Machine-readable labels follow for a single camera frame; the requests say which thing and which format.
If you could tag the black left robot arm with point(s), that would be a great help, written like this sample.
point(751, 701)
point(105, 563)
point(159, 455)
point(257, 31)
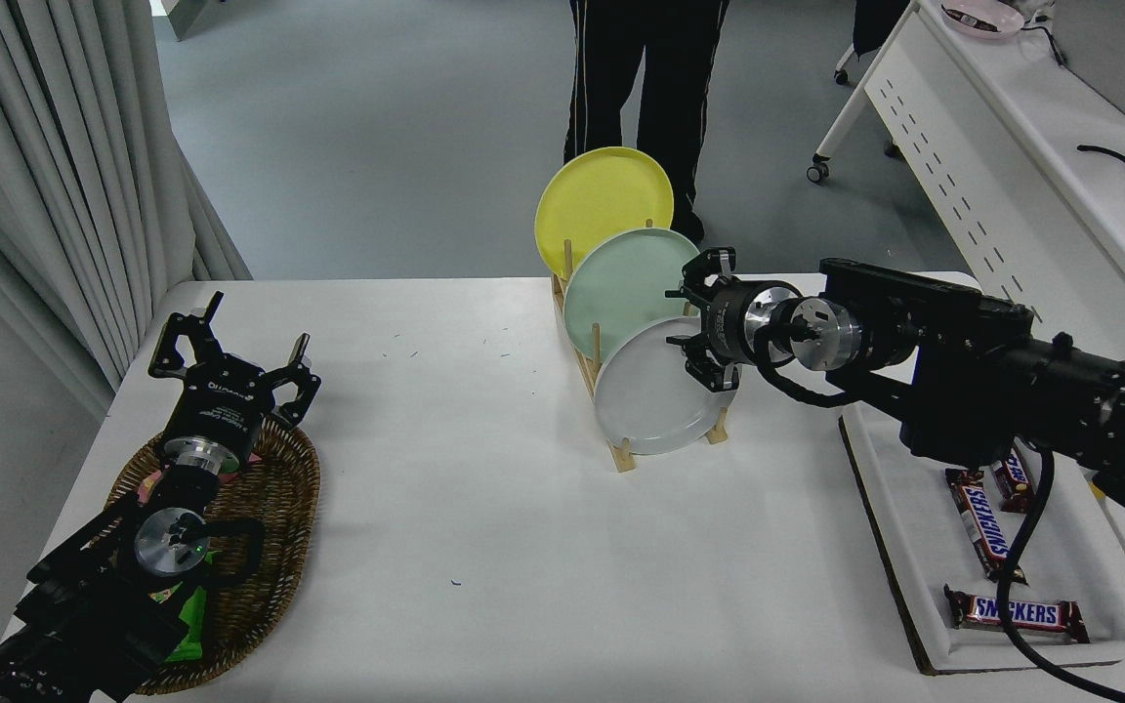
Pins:
point(84, 605)

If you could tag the white tray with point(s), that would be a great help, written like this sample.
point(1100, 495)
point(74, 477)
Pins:
point(914, 547)

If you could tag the Snickers chocolate bar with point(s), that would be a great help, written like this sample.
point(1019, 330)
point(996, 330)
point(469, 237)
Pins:
point(1017, 613)
point(1014, 480)
point(984, 527)

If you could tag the brown wicker basket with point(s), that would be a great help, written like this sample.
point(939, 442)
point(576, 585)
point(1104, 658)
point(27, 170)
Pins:
point(270, 527)

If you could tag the wooden plate rack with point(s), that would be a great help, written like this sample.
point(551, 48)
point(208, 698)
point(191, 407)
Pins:
point(624, 459)

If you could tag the grey laptop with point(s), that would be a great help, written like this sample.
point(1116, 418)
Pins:
point(1109, 54)

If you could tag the grey plate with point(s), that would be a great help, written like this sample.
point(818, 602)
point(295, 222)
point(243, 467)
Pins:
point(650, 410)

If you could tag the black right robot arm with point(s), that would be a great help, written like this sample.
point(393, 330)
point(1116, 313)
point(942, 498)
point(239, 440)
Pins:
point(963, 332)

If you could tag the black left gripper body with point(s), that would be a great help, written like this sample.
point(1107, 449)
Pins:
point(221, 405)

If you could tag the green snack packet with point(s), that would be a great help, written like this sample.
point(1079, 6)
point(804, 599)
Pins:
point(189, 615)

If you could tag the person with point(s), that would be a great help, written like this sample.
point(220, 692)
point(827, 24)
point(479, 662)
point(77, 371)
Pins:
point(680, 78)

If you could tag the grey curtain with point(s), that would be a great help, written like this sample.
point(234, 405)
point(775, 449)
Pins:
point(35, 146)

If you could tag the pale green plate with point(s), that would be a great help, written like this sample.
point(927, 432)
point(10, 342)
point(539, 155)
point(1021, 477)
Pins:
point(621, 283)

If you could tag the pink bowl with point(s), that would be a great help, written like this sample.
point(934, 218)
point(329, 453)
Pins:
point(980, 20)

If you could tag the pink snack packet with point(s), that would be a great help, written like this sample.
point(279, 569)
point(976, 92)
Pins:
point(145, 485)

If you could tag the white perforated desk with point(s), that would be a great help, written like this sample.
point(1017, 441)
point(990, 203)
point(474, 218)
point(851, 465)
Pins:
point(1061, 195)

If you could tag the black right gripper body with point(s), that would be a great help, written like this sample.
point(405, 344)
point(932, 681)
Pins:
point(730, 322)

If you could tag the yellow plate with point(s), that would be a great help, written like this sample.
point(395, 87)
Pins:
point(597, 200)

